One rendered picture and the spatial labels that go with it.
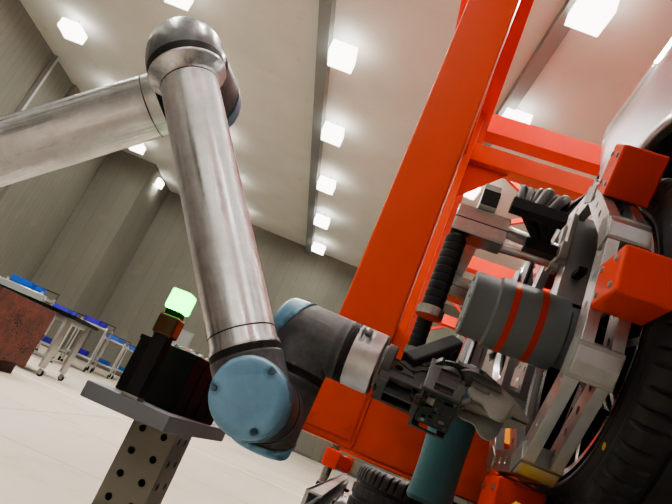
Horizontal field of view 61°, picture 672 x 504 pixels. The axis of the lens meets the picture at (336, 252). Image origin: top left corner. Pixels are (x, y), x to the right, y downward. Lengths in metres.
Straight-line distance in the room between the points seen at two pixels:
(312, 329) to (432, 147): 1.06
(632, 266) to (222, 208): 0.53
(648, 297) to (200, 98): 0.65
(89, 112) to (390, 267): 0.89
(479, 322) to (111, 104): 0.74
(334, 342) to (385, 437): 0.73
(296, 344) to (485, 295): 0.41
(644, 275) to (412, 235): 0.91
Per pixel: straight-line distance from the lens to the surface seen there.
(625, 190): 1.07
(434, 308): 0.91
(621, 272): 0.81
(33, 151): 1.08
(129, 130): 1.04
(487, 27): 2.05
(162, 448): 1.27
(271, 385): 0.65
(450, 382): 0.80
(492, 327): 1.06
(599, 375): 0.87
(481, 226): 0.97
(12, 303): 5.71
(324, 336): 0.80
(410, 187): 1.68
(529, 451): 0.95
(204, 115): 0.82
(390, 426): 1.50
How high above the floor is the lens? 0.50
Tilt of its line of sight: 18 degrees up
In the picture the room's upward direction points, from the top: 23 degrees clockwise
